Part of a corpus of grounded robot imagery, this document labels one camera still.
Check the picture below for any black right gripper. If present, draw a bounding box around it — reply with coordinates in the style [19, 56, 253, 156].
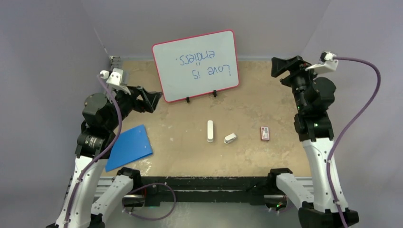
[271, 56, 324, 112]

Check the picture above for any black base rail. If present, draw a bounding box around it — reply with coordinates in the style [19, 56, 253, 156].
[124, 176, 287, 209]

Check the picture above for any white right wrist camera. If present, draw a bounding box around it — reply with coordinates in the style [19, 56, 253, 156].
[305, 51, 339, 75]

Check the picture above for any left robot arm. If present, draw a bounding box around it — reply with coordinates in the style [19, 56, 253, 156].
[49, 86, 163, 228]

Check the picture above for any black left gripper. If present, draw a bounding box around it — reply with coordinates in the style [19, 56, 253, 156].
[105, 84, 161, 131]

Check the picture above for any blue plastic sheet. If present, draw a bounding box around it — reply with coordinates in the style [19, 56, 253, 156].
[105, 124, 153, 172]

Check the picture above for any white board with pink frame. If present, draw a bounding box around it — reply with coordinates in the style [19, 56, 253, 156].
[152, 29, 240, 103]

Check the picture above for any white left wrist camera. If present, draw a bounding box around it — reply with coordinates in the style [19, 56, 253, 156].
[100, 68, 131, 95]

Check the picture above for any red white staple box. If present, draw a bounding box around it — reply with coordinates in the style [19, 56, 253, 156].
[260, 126, 270, 141]

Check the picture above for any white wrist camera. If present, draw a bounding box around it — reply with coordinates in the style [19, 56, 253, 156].
[305, 51, 339, 75]
[100, 68, 131, 95]

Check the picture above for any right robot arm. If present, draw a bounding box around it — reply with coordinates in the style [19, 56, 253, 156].
[267, 56, 359, 228]

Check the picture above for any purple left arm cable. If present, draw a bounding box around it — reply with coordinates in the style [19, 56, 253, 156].
[63, 74, 177, 228]

